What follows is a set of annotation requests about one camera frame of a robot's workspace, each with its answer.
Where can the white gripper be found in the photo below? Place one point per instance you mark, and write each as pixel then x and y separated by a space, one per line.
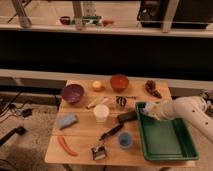
pixel 155 112

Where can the light blue towel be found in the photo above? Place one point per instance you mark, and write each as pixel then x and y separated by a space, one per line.
pixel 146 109

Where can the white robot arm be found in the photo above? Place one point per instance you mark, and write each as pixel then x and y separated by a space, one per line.
pixel 192 109

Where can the green plastic tray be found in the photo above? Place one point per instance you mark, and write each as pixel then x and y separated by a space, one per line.
pixel 164 140

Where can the brown pine cone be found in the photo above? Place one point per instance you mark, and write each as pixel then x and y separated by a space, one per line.
pixel 150 87

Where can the metal whisk tool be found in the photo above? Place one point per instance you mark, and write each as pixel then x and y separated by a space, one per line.
pixel 121 101

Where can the blue cup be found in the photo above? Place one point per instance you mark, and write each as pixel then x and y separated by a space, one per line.
pixel 125 140

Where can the orange bowl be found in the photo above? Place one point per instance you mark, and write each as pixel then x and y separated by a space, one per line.
pixel 119 82

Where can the wooden stick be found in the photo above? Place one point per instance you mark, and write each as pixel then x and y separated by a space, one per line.
pixel 96 102

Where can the white cup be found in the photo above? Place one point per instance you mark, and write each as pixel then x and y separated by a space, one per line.
pixel 101 113

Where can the wooden table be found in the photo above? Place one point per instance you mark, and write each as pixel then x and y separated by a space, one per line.
pixel 84 135

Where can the small orange fruit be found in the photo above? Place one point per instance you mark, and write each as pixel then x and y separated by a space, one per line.
pixel 97 86

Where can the black binder clip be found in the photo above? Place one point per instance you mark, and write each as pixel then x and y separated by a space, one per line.
pixel 99 152

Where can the purple bowl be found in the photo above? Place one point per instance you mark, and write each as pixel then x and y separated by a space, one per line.
pixel 72 93

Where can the blue sponge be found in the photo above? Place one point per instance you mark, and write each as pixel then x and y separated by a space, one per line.
pixel 66 121

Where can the red chili pepper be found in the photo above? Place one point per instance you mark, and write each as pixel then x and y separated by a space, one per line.
pixel 65 147

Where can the green background object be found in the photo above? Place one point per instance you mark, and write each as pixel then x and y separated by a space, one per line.
pixel 87 20

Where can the dark red background bowl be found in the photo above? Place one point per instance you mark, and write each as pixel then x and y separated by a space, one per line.
pixel 65 20

